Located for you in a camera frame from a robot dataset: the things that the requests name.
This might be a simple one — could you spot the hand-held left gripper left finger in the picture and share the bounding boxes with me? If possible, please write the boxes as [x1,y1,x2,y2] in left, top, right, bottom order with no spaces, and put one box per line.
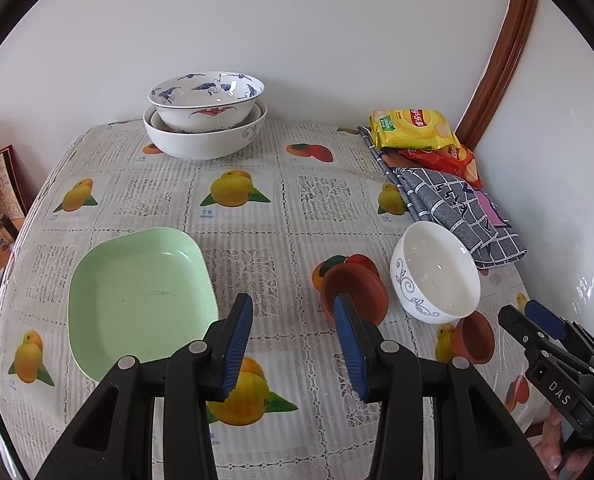
[34,293,254,480]

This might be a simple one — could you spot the person's right hand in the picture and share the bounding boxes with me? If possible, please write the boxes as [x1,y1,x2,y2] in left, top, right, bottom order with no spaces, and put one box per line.
[534,405,594,479]

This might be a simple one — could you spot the green square plate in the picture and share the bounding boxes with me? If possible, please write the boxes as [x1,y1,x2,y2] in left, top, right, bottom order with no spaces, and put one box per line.
[68,227,219,382]

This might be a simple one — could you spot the small bottle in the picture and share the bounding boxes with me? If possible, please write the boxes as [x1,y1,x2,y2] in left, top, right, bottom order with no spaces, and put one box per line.
[0,214,18,253]

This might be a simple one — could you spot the brown patterned book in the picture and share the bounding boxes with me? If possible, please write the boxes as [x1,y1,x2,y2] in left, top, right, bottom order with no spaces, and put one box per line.
[0,145,28,221]

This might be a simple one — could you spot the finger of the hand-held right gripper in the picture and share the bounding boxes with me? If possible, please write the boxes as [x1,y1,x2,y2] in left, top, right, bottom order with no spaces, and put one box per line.
[516,294,578,342]
[498,305,552,359]

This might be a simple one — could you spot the white bowl with vine print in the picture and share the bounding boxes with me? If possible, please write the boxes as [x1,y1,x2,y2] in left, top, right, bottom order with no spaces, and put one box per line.
[390,221,481,325]

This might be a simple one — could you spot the small brown clay bowl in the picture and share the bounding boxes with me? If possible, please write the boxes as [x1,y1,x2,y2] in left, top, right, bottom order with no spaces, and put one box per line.
[452,310,496,363]

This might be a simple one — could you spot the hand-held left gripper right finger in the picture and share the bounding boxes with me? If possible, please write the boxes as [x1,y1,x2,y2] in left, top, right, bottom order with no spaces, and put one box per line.
[333,293,548,480]

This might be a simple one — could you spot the brown clay saucer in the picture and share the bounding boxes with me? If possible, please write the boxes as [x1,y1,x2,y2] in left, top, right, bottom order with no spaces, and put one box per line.
[321,262,389,326]

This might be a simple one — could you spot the yellow chip bag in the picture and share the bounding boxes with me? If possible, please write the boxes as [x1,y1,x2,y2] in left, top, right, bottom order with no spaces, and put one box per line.
[368,108,462,151]

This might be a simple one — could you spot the brown wooden door frame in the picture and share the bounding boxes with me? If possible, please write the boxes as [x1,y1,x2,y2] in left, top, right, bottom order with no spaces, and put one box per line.
[454,0,540,151]

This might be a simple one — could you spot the blue patterned white bowl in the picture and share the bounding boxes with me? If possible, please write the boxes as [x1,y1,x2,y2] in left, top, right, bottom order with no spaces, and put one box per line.
[148,71,266,133]

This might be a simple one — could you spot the pink label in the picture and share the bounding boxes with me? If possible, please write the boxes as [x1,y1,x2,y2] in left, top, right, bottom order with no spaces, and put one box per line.
[476,191,508,227]

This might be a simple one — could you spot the large white bowl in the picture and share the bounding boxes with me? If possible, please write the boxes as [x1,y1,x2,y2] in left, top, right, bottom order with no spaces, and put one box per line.
[143,100,269,161]

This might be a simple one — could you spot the grey checked cloth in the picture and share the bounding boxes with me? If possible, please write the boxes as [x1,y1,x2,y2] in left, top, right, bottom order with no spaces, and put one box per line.
[357,126,526,268]

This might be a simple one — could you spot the red chip bag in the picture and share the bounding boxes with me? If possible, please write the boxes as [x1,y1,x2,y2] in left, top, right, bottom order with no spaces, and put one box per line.
[399,144,482,190]

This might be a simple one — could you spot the fruit printed lace tablecloth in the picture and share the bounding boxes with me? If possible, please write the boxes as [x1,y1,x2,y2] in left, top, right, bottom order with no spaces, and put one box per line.
[0,120,538,480]

